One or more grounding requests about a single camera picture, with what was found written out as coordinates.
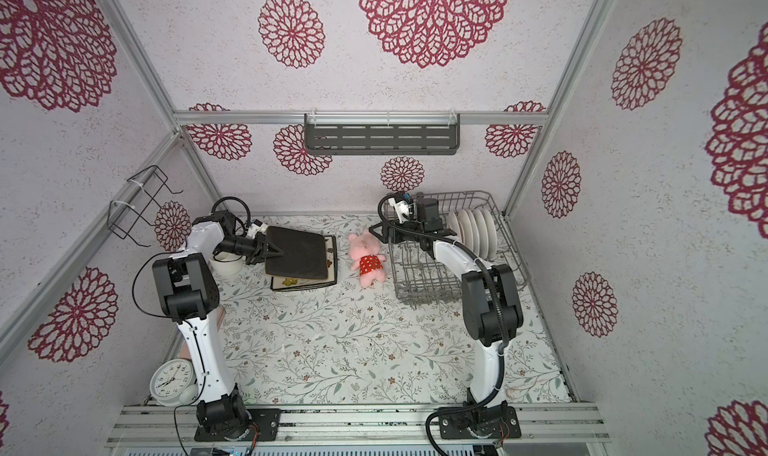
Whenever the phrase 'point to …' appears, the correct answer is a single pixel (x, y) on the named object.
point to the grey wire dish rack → (419, 278)
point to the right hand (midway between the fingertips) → (379, 222)
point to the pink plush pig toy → (364, 248)
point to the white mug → (227, 263)
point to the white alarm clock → (173, 383)
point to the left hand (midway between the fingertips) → (281, 258)
